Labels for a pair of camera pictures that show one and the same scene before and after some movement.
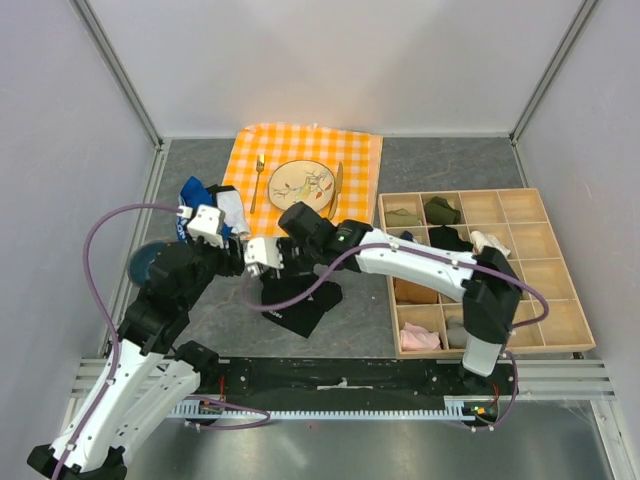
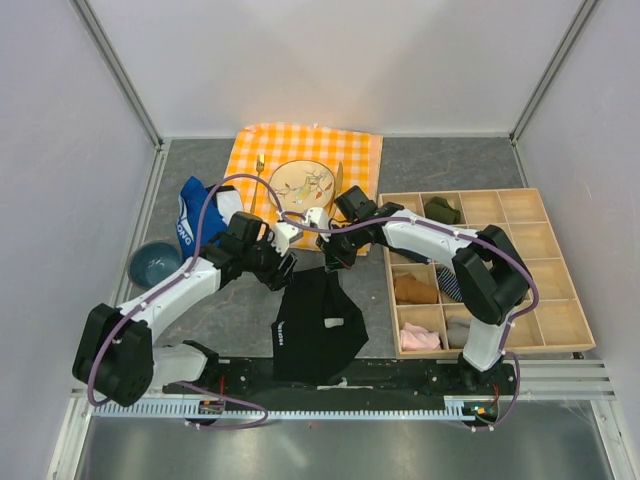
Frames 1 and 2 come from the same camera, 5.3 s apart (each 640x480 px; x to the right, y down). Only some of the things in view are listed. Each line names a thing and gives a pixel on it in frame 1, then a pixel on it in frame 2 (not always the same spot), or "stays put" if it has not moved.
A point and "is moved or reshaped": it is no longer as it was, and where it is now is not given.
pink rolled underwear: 415,338 stays put
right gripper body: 298,259 to 342,246
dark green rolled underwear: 438,212 stays put
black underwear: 302,317 is moved or reshaped
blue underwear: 195,193 stays put
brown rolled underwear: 406,292 stays put
